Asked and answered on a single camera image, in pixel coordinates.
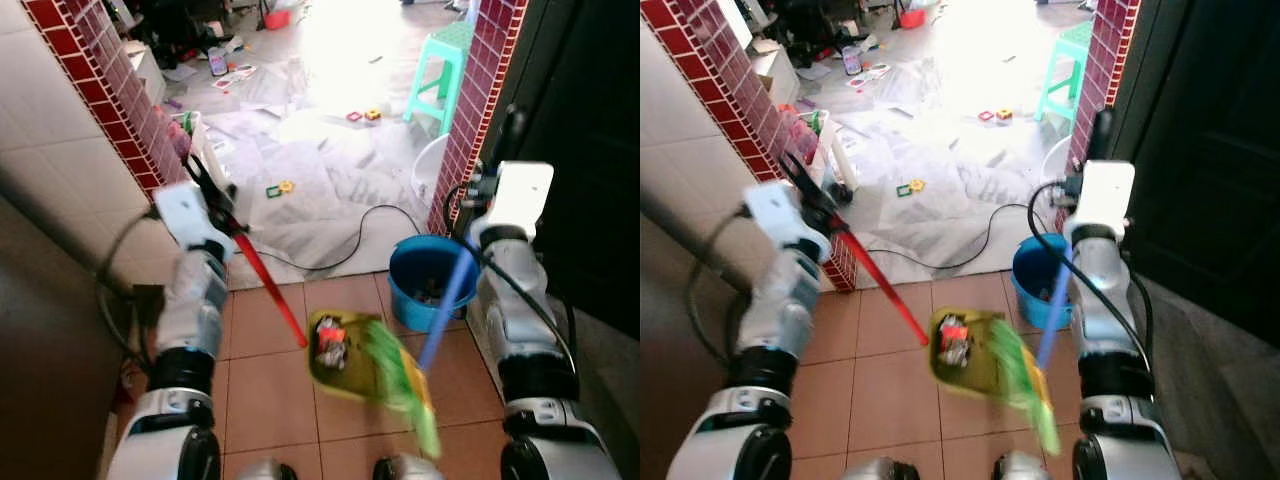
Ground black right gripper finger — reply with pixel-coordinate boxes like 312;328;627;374
1088;107;1115;164
497;105;528;166

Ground blue handled green broom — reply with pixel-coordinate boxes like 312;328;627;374
990;245;1076;456
362;240;479;459

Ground yellow dustpan with red handle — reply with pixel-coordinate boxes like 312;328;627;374
838;228;1021;403
232;228;401;403

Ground white plastic basin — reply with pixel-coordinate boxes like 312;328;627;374
1040;135;1073;186
412;133;451;206

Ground white toy basket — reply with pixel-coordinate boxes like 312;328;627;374
795;108;856;196
170;110;226;191

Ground green plastic stool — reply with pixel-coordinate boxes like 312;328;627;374
404;22;474;136
1035;22;1094;126

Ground dark door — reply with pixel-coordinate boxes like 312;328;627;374
1110;0;1280;346
505;0;641;341

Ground white low cabinet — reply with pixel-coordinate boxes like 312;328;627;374
128;42;169;106
750;45;801;106

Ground blue plastic bucket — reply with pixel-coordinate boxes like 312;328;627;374
388;235;479;333
1012;233;1076;331

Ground red white litter pile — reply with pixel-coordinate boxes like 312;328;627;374
315;322;349;369
938;320;973;369

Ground silver left robot foot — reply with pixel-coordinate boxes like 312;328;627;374
845;457;921;480
238;458;298;480

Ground silver robot foot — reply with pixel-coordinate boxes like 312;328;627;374
238;458;298;480
845;457;921;480
373;453;441;480
992;450;1051;480

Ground silver right robot foot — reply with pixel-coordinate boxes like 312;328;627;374
373;453;441;480
992;450;1051;480

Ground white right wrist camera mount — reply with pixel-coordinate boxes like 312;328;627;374
1062;160;1136;241
470;160;555;241

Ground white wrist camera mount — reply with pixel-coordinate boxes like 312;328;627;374
742;180;826;263
152;180;236;263
1062;160;1136;241
470;160;555;241

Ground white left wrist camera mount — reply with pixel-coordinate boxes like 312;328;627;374
742;180;826;263
152;180;236;263

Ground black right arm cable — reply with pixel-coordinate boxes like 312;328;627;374
440;180;581;376
1028;180;1156;371

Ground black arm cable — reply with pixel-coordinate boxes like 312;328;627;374
95;205;161;371
440;180;581;376
685;205;756;361
1028;180;1156;371

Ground black floor cable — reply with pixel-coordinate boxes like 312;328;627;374
865;203;1036;271
240;203;426;273

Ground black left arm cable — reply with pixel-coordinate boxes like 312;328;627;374
685;205;756;361
95;205;161;371

